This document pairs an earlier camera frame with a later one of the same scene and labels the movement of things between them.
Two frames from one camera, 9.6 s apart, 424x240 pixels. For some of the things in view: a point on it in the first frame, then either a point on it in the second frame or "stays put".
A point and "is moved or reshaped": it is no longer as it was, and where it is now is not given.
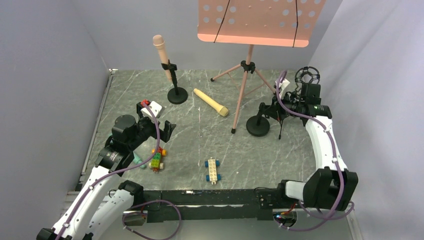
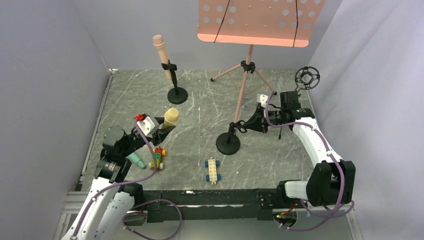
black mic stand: [258, 125] is moved or reshaped
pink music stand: [276, 23] stays put
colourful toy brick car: [155, 163] stays put
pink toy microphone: [158, 41] stays put
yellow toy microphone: [222, 110] -> [171, 115]
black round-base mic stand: [177, 95] stays put
